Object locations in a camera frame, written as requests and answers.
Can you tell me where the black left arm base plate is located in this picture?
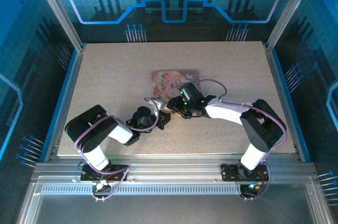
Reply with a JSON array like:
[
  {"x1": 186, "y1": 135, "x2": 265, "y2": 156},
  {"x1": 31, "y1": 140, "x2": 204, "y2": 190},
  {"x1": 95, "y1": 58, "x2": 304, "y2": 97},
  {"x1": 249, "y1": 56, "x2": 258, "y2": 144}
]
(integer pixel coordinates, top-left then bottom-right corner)
[{"x1": 80, "y1": 164, "x2": 129, "y2": 182}]

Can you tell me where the white cable connector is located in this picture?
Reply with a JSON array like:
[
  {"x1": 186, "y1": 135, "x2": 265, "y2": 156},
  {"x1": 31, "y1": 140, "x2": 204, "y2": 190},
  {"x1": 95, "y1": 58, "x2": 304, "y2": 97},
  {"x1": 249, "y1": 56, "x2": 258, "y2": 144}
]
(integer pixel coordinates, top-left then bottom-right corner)
[{"x1": 95, "y1": 180, "x2": 110, "y2": 192}]

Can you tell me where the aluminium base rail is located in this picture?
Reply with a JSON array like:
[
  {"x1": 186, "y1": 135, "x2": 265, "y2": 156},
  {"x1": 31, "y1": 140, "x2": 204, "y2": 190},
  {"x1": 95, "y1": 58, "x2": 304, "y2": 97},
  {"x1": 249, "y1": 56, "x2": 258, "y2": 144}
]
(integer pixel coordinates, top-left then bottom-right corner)
[{"x1": 31, "y1": 154, "x2": 319, "y2": 184}]

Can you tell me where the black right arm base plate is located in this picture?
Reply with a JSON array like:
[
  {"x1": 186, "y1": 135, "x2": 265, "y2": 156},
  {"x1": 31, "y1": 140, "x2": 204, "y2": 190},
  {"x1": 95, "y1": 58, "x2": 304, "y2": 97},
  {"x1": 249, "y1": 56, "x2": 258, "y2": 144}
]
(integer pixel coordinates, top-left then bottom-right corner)
[{"x1": 220, "y1": 162, "x2": 273, "y2": 182}]

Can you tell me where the pink illustrated keepsake box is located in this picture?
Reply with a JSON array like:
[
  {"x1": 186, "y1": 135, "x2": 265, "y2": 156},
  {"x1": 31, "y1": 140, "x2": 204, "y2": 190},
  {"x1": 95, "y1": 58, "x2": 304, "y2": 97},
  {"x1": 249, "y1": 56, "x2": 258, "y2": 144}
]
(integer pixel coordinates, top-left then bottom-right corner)
[{"x1": 150, "y1": 69, "x2": 201, "y2": 102}]

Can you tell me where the aluminium lower frame bar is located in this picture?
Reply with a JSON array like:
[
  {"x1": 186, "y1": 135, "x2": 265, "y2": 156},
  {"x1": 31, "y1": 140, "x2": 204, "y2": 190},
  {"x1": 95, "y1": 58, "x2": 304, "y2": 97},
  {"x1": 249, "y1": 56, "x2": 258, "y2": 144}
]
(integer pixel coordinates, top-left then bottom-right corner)
[
  {"x1": 306, "y1": 181, "x2": 334, "y2": 224},
  {"x1": 16, "y1": 181, "x2": 44, "y2": 224}
]

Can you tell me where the aluminium side rail blue edge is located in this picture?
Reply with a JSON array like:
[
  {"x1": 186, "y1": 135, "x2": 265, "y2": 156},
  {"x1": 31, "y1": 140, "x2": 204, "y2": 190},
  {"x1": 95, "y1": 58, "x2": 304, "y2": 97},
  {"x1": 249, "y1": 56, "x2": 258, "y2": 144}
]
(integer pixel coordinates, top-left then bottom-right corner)
[
  {"x1": 263, "y1": 42, "x2": 312, "y2": 163},
  {"x1": 39, "y1": 43, "x2": 87, "y2": 163}
]

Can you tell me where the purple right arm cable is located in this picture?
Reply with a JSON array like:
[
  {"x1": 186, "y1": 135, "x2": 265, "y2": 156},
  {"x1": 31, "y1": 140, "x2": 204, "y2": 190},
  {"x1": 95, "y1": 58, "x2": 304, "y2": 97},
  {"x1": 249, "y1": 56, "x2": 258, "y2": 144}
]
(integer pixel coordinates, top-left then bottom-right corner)
[{"x1": 194, "y1": 79, "x2": 288, "y2": 201}]

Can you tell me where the aluminium corner post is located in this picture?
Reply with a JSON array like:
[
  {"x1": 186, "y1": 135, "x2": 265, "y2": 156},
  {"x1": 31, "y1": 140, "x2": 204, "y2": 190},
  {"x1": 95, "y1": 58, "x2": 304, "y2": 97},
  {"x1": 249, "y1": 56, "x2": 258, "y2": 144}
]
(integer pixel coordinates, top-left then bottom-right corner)
[
  {"x1": 266, "y1": 0, "x2": 320, "y2": 52},
  {"x1": 29, "y1": 0, "x2": 86, "y2": 51}
]

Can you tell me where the grey slotted cable duct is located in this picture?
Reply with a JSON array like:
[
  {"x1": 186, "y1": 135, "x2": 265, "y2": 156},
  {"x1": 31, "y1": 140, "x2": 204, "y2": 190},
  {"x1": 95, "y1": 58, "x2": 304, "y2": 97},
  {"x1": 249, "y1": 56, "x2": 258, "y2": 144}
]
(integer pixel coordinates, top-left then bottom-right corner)
[{"x1": 41, "y1": 184, "x2": 245, "y2": 196}]

